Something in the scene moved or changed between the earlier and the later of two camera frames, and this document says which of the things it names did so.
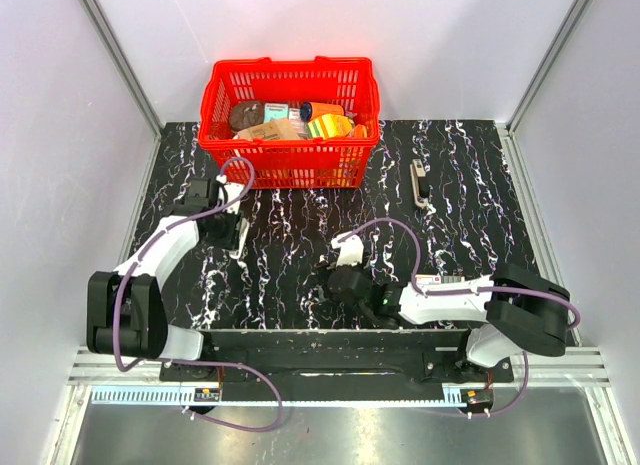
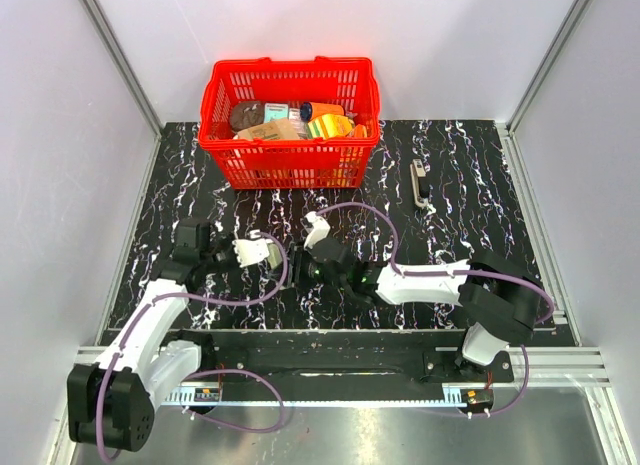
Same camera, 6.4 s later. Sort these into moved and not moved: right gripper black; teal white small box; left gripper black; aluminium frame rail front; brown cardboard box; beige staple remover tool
Moved: left gripper black; right gripper black
Not moved: brown cardboard box; beige staple remover tool; teal white small box; aluminium frame rail front
